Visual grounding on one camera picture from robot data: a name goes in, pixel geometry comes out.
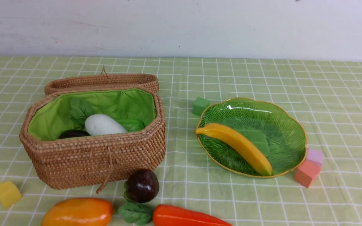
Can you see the dark purple mangosteen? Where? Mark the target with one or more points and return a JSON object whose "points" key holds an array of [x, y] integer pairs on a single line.
{"points": [[142, 186]]}

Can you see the white radish with leaves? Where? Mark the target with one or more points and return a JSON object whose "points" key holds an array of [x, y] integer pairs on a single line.
{"points": [[101, 125]]}

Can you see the yellow banana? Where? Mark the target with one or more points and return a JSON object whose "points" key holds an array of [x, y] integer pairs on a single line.
{"points": [[243, 146]]}

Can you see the red carrot with leaves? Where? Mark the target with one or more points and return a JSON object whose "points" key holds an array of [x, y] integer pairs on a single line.
{"points": [[166, 215]]}

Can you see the long purple eggplant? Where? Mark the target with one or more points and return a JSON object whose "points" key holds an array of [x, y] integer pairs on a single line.
{"points": [[73, 133]]}

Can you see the orange mango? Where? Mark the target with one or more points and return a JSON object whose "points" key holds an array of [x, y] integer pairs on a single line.
{"points": [[79, 212]]}

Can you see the green foam cube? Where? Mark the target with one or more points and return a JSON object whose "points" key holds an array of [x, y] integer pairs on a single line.
{"points": [[199, 105]]}

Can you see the woven rattan basket lid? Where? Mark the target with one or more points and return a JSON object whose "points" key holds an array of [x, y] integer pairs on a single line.
{"points": [[146, 80]]}

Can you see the green glass leaf plate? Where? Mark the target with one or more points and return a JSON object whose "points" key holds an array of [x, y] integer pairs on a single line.
{"points": [[280, 138]]}

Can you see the woven rattan basket green lining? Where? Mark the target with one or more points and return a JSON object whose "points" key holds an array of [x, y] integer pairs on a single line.
{"points": [[89, 160]]}

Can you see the orange foam cube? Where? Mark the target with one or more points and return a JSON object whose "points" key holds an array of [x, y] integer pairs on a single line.
{"points": [[306, 173]]}

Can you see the pink foam cube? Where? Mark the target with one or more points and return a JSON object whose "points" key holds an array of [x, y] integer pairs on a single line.
{"points": [[315, 156]]}

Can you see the yellow foam cube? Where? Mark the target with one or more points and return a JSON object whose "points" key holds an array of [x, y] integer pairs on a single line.
{"points": [[9, 194]]}

